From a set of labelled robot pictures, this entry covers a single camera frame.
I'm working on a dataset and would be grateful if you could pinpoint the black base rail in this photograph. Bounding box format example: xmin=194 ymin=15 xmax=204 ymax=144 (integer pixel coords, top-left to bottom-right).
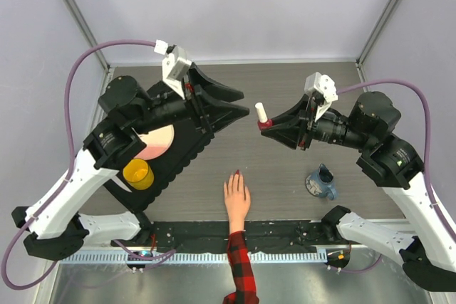
xmin=121 ymin=220 xmax=348 ymax=253

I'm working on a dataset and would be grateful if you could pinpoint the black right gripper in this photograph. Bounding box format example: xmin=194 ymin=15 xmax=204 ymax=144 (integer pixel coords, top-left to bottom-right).
xmin=262 ymin=93 xmax=373 ymax=150

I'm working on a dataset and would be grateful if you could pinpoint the mannequin hand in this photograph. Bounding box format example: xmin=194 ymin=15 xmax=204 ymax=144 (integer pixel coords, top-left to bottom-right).
xmin=223 ymin=170 xmax=251 ymax=234

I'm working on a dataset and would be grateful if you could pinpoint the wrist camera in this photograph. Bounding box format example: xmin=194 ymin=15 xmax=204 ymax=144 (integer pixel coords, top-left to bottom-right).
xmin=304 ymin=72 xmax=338 ymax=122
xmin=154 ymin=40 xmax=192 ymax=100

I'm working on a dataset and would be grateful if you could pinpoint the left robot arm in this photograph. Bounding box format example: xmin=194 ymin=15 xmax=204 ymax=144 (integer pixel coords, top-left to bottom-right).
xmin=12 ymin=65 xmax=249 ymax=261

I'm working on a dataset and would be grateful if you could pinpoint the red plaid sleeve forearm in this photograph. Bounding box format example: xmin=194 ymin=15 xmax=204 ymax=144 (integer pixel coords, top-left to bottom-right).
xmin=223 ymin=231 xmax=259 ymax=304

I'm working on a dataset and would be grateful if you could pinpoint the blue ceramic mug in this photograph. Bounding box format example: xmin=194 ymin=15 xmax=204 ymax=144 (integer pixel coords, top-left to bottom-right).
xmin=305 ymin=163 xmax=338 ymax=201

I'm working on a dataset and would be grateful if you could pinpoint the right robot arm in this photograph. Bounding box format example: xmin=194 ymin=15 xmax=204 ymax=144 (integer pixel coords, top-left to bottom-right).
xmin=255 ymin=91 xmax=455 ymax=293

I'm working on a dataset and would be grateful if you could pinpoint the white cable duct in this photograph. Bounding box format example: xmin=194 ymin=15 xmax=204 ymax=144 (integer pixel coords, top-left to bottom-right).
xmin=61 ymin=249 xmax=327 ymax=264

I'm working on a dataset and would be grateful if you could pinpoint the yellow cup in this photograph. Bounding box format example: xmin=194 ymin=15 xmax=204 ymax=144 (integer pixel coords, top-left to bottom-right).
xmin=122 ymin=159 xmax=155 ymax=191

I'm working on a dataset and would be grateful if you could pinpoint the red nail polish bottle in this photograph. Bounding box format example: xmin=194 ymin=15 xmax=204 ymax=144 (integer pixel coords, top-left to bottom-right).
xmin=257 ymin=119 xmax=274 ymax=131

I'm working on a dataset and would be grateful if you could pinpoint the black scalloped placemat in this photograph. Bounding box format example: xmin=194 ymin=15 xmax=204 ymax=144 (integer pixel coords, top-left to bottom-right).
xmin=103 ymin=80 xmax=222 ymax=211

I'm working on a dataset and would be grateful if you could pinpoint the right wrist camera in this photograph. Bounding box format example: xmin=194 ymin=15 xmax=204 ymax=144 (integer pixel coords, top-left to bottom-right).
xmin=304 ymin=72 xmax=338 ymax=122

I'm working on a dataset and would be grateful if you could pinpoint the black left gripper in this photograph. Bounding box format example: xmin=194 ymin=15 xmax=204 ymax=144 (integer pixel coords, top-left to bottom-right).
xmin=132 ymin=63 xmax=250 ymax=135

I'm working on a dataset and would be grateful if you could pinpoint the silver knife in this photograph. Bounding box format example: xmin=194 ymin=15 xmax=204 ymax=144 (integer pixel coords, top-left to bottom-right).
xmin=111 ymin=176 xmax=132 ymax=193

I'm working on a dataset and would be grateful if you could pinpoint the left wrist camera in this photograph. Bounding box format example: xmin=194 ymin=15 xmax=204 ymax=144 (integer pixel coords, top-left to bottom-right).
xmin=154 ymin=40 xmax=192 ymax=100

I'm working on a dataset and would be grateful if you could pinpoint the white nail polish cap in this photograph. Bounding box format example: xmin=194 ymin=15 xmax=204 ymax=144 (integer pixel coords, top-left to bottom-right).
xmin=255 ymin=102 xmax=268 ymax=124

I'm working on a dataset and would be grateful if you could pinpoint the pink and cream plate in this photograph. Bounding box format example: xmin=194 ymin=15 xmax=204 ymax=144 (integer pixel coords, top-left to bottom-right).
xmin=135 ymin=125 xmax=175 ymax=161

